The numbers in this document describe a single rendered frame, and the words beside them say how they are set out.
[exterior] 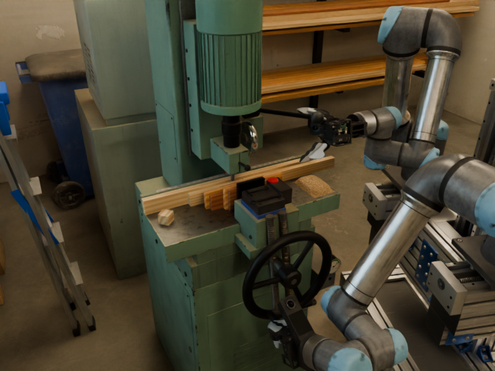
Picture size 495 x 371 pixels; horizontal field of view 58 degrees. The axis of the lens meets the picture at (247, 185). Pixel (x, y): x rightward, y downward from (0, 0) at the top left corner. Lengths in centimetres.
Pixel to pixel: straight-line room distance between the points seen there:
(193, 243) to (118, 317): 116
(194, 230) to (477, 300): 83
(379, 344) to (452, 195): 34
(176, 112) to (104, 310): 126
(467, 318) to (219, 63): 102
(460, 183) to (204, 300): 82
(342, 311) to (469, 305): 49
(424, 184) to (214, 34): 62
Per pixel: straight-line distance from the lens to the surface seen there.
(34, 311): 254
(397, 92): 163
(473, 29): 496
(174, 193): 137
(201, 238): 127
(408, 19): 150
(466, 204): 96
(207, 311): 145
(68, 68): 291
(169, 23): 140
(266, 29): 328
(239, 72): 121
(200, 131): 141
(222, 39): 119
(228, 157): 133
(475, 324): 154
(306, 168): 156
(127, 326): 231
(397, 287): 223
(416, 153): 143
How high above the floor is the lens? 164
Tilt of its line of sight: 29 degrees down
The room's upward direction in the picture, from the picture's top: straight up
